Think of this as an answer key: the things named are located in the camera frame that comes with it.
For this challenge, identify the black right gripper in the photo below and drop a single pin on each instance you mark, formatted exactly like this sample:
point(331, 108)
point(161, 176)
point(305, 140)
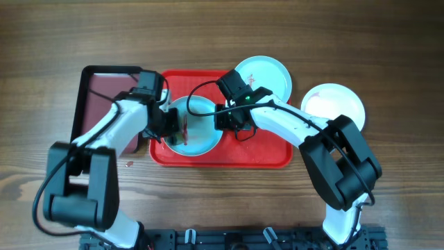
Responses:
point(223, 123)

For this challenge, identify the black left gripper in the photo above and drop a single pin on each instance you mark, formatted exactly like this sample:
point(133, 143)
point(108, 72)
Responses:
point(173, 129)

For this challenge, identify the green yellow sponge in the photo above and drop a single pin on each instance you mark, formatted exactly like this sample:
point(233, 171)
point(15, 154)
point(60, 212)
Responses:
point(177, 139)

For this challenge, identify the light green plate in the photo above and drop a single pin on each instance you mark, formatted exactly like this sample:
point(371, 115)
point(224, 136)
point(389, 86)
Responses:
point(267, 72)
point(200, 132)

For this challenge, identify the white plate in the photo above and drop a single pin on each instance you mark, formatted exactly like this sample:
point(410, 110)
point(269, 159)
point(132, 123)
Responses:
point(329, 100)

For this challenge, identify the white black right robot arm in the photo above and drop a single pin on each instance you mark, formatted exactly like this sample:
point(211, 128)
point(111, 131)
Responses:
point(340, 164)

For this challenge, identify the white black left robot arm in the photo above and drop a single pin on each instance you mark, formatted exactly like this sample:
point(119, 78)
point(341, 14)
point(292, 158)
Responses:
point(81, 188)

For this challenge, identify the red serving tray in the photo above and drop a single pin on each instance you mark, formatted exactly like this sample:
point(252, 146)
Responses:
point(264, 150)

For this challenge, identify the black water tray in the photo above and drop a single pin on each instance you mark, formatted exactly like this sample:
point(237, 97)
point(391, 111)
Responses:
point(94, 108)

